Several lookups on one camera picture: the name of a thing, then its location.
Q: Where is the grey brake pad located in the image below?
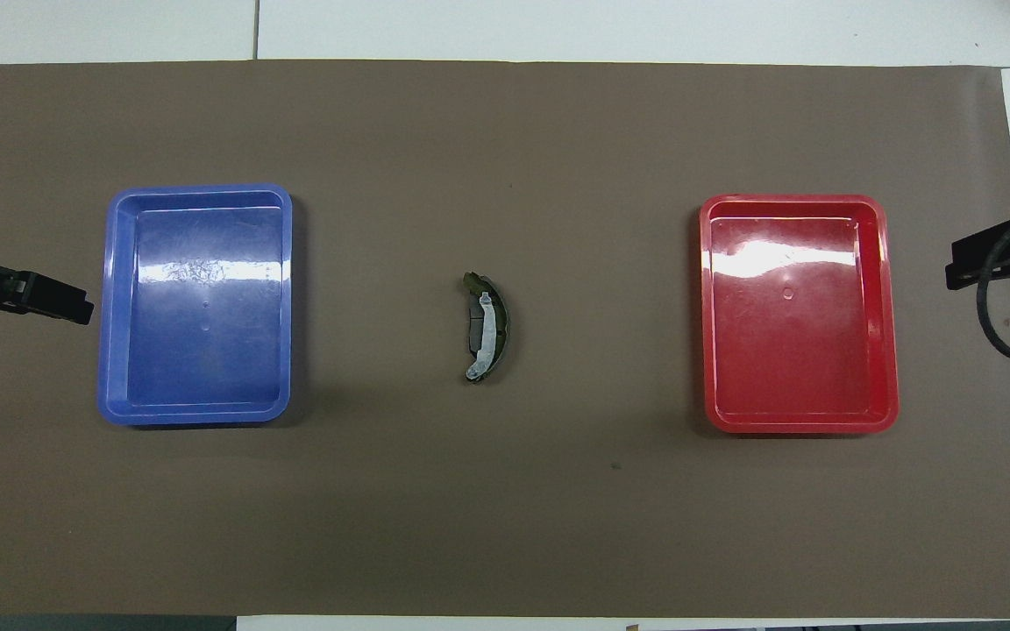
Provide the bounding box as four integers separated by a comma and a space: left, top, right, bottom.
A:
467, 296, 490, 353

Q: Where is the curved brake shoe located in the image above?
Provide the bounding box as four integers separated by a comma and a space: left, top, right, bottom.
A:
461, 272, 512, 385

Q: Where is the blue plastic tray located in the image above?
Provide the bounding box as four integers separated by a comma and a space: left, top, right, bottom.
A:
97, 182, 294, 427

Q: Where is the red plastic tray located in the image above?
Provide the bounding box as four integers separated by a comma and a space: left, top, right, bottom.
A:
700, 194, 900, 436

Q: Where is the brown table mat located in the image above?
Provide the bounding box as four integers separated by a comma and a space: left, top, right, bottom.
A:
0, 60, 1010, 619

